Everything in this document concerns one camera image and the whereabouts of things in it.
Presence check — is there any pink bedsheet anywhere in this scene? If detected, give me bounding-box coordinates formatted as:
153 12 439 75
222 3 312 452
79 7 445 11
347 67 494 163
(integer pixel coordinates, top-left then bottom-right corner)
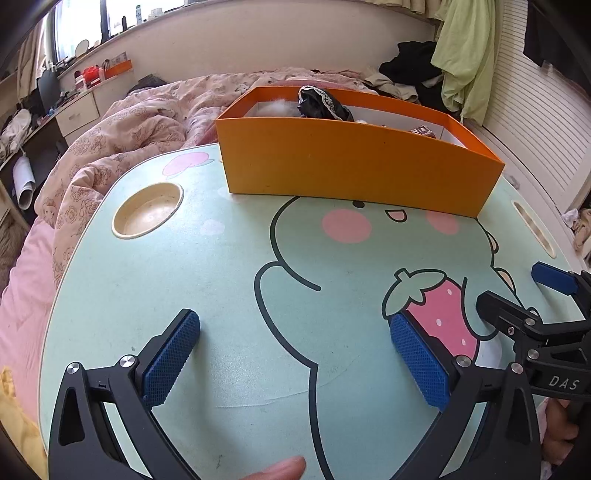
0 217 58 402

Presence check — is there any yellow cloth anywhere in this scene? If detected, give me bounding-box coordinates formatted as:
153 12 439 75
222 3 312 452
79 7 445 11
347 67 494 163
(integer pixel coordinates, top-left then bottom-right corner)
0 367 47 480

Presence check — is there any beige curtain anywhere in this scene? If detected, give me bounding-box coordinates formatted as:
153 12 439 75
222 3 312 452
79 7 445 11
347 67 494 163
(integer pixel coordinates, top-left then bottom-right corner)
397 0 444 19

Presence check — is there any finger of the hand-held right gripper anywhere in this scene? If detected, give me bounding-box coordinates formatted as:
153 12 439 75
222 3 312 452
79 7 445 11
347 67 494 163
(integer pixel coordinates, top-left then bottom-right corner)
531 261 591 319
476 290 548 352

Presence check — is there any black hanging sweater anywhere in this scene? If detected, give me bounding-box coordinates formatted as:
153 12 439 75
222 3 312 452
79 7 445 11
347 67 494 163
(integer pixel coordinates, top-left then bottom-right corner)
524 0 591 79

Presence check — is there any beige crumpled garment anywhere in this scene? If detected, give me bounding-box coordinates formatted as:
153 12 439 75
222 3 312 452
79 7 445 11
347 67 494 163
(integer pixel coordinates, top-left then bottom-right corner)
362 71 419 102

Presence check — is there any orange cardboard box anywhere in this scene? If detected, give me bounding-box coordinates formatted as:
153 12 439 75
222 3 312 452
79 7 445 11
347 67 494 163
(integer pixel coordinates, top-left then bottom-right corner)
215 86 506 217

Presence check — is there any black clothes pile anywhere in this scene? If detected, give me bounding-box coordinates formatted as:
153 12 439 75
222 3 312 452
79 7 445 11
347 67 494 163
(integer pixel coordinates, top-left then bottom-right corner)
379 41 451 112

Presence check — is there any grey crumpled clothing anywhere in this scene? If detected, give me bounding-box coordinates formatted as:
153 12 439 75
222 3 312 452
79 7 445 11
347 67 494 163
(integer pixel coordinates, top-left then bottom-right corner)
127 74 167 95

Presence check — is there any light green hanging garment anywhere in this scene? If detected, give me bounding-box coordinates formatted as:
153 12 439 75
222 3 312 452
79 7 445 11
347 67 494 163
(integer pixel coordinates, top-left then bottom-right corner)
430 0 502 125

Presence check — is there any window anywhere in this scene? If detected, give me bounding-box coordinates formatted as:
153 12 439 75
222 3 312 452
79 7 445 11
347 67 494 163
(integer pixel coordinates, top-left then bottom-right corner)
46 0 185 65

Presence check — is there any person's right hand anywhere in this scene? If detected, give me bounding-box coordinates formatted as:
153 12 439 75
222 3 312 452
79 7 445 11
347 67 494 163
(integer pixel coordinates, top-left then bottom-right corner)
540 399 583 467

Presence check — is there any small orange storage box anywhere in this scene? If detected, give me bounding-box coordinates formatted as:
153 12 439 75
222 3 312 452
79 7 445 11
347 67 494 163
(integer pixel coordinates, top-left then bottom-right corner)
104 59 134 80

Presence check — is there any white drawer cabinet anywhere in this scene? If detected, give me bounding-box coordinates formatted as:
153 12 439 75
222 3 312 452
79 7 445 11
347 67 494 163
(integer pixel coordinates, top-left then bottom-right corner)
55 69 134 148

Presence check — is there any white rolled sheet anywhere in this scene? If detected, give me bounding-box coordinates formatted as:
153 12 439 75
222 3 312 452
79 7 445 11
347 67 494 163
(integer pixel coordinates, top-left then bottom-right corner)
11 156 35 208

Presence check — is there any white louvred wardrobe door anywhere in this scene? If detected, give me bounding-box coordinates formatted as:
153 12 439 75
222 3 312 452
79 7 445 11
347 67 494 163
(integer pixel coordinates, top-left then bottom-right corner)
462 0 591 213

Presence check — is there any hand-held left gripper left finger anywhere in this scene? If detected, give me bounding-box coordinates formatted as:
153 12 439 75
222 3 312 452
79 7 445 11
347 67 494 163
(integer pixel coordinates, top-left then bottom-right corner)
48 308 201 480

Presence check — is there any white fluffy scrunchie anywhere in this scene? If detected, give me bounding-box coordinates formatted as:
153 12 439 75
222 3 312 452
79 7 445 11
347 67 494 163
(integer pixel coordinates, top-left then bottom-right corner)
252 95 301 118

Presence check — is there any beige cloth heap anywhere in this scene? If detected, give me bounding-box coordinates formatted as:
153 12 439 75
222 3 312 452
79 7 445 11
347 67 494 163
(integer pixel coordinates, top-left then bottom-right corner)
573 209 591 252

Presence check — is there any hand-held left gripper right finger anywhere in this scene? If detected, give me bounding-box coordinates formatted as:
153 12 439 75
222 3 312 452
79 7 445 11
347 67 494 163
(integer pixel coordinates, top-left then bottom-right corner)
390 314 542 480

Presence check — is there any black monitor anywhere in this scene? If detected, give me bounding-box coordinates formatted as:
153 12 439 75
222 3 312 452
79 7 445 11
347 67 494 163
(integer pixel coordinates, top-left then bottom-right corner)
37 69 61 114

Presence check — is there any black lace-trimmed scrunchie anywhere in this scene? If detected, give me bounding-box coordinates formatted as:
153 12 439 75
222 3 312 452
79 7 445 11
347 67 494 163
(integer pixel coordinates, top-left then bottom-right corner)
297 85 355 123

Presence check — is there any green cartoon-print desktop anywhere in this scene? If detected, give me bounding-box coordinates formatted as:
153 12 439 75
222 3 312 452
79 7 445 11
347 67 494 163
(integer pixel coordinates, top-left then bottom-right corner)
37 143 587 480

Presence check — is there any person's left hand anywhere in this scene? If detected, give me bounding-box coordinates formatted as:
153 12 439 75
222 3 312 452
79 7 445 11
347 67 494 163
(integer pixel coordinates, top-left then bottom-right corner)
240 456 306 480

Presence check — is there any pink floral quilt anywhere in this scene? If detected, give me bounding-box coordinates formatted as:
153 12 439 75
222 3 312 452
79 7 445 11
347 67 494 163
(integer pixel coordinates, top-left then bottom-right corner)
34 71 379 278

